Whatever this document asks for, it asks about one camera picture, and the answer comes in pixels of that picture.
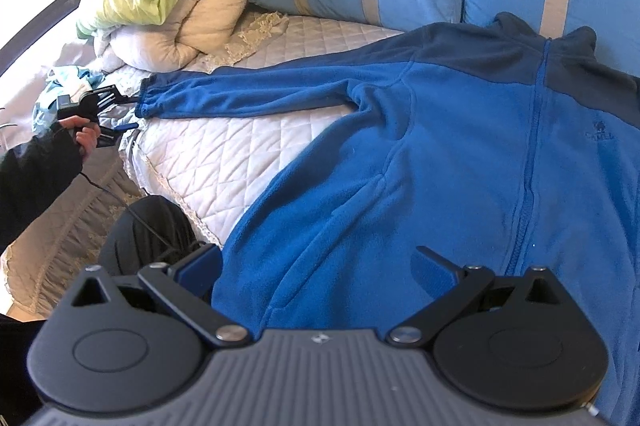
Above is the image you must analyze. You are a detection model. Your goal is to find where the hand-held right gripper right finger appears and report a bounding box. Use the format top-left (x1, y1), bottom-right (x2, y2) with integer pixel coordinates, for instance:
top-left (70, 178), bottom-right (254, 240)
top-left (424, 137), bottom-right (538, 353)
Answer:
top-left (390, 246), bottom-right (568, 349)

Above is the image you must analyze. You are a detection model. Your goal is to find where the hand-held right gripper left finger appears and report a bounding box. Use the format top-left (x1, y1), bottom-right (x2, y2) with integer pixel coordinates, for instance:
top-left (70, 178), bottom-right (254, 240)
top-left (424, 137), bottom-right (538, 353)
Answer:
top-left (71, 244), bottom-right (252, 349)

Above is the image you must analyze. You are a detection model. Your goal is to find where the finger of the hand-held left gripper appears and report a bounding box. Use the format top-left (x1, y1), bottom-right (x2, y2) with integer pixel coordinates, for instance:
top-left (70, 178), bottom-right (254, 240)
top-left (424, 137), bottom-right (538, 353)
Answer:
top-left (101, 122), bottom-right (138, 141)
top-left (100, 86), bottom-right (143, 107)

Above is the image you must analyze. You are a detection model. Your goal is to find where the blue fleece jacket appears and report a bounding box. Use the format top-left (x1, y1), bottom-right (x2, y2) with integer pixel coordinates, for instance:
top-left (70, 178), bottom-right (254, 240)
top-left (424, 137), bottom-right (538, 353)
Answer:
top-left (136, 12), bottom-right (640, 422)

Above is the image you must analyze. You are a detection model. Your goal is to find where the person's left forearm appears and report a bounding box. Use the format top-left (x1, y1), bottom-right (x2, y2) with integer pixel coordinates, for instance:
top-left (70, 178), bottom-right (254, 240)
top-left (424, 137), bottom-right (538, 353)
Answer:
top-left (0, 126), bottom-right (85, 254)

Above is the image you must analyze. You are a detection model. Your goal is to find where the person's left hand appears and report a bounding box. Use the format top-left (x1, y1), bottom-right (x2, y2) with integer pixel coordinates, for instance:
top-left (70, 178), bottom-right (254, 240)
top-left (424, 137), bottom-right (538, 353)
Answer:
top-left (60, 116), bottom-right (102, 164)

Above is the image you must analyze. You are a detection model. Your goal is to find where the light blue patterned cloth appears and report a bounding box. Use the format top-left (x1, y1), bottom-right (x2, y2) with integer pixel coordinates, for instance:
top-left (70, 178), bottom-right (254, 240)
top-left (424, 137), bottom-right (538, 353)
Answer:
top-left (34, 66), bottom-right (104, 123)

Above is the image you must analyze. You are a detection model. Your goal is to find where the thin black cable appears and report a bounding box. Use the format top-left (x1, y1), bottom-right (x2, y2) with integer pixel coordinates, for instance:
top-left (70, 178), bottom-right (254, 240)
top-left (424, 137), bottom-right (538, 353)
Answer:
top-left (80, 173), bottom-right (203, 257)

